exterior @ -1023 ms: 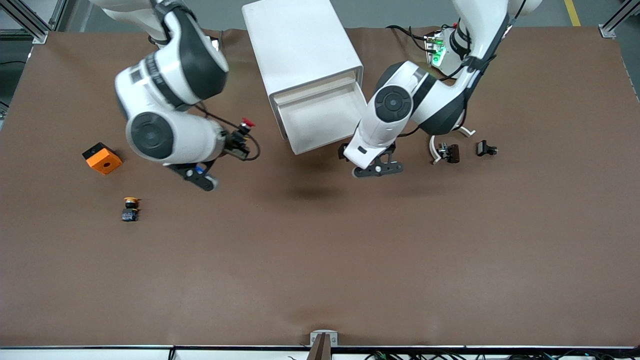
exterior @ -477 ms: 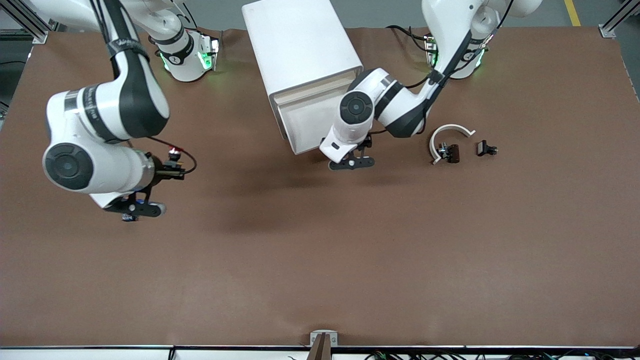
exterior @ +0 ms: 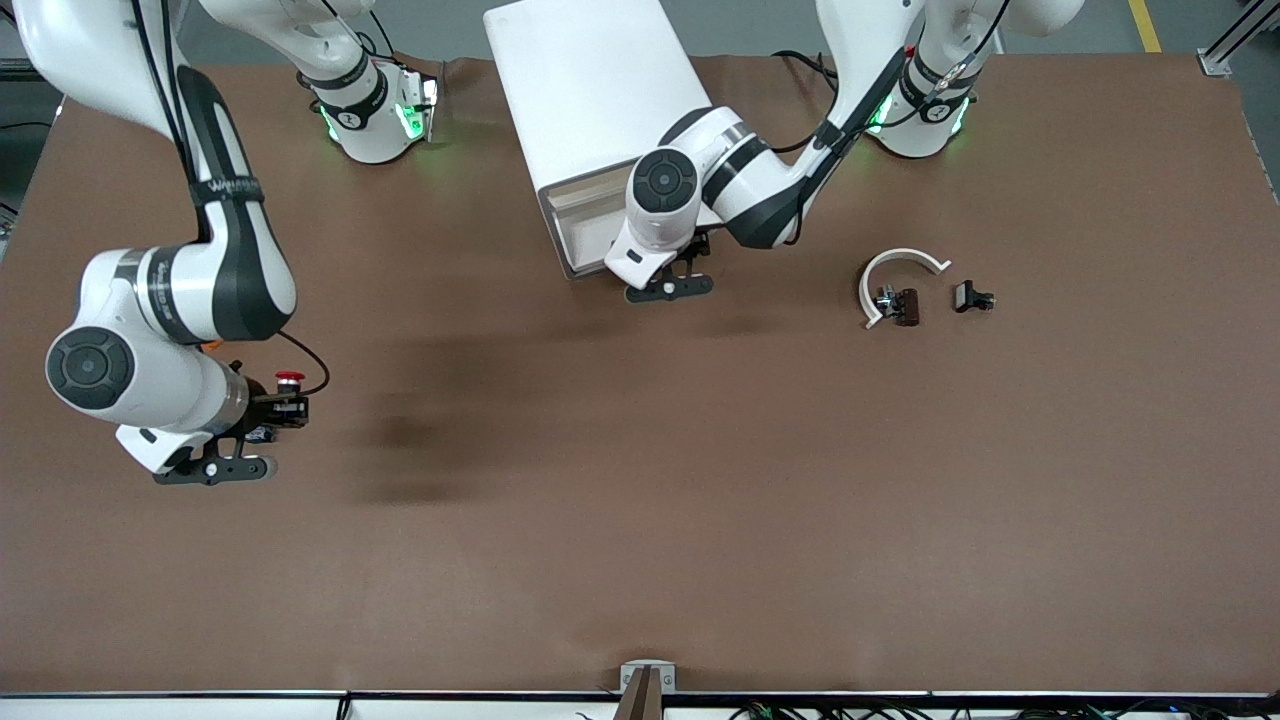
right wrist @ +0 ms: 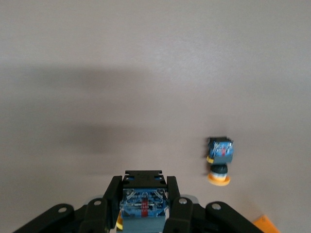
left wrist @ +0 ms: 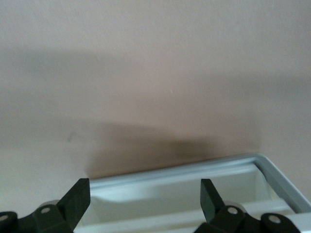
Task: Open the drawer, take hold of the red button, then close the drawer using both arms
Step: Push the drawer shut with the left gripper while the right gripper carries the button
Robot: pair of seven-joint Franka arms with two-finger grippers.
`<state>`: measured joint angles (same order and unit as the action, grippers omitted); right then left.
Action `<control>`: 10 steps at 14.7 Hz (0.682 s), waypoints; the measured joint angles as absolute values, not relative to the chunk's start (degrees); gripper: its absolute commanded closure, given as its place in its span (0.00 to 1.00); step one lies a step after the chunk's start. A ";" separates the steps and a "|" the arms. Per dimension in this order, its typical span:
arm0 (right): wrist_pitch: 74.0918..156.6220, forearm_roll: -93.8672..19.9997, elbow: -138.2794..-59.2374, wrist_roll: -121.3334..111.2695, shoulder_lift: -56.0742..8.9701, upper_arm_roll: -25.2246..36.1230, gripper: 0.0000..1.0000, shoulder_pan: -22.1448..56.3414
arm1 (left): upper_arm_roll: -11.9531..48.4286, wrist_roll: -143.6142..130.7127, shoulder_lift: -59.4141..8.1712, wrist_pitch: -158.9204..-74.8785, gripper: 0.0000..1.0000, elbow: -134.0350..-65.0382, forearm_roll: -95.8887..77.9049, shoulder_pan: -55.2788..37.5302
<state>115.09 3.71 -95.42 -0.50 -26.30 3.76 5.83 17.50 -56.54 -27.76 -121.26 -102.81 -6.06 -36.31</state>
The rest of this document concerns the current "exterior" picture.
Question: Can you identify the white curved plastic ring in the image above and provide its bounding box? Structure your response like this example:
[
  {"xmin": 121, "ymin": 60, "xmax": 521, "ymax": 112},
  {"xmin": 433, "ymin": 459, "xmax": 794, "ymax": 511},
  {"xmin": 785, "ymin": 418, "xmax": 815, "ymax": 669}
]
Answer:
[{"xmin": 858, "ymin": 247, "xmax": 953, "ymax": 331}]

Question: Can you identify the grey metal bracket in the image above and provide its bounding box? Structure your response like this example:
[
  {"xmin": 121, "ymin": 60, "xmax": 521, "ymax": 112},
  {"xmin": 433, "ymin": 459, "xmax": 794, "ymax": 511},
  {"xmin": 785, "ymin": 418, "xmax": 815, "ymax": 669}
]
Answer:
[{"xmin": 619, "ymin": 660, "xmax": 677, "ymax": 694}]

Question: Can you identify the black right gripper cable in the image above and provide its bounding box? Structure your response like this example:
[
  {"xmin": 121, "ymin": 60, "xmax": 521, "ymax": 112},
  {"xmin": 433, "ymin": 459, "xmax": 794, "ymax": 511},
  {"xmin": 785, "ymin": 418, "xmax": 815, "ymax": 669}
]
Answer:
[{"xmin": 128, "ymin": 0, "xmax": 331, "ymax": 398}]

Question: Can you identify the brown camera pole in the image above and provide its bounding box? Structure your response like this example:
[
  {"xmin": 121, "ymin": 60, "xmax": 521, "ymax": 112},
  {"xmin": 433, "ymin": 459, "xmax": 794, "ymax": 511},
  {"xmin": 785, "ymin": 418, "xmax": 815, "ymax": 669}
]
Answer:
[{"xmin": 614, "ymin": 667, "xmax": 665, "ymax": 720}]

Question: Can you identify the aluminium frame post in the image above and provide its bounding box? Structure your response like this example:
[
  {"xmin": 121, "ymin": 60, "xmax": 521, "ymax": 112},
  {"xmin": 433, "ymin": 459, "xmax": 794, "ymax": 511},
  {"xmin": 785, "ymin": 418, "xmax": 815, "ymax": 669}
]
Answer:
[{"xmin": 1198, "ymin": 0, "xmax": 1280, "ymax": 78}]

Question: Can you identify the brown table cover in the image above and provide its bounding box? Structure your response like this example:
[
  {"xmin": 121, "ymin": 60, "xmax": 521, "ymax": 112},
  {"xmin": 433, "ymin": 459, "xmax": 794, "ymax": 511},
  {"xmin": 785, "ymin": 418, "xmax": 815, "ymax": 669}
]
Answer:
[{"xmin": 0, "ymin": 52, "xmax": 1280, "ymax": 696}]

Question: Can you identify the dark brown terminal block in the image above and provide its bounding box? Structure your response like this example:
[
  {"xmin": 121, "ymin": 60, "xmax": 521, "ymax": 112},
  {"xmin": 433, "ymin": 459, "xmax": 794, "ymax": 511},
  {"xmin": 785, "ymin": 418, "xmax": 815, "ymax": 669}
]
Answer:
[{"xmin": 875, "ymin": 286, "xmax": 921, "ymax": 328}]

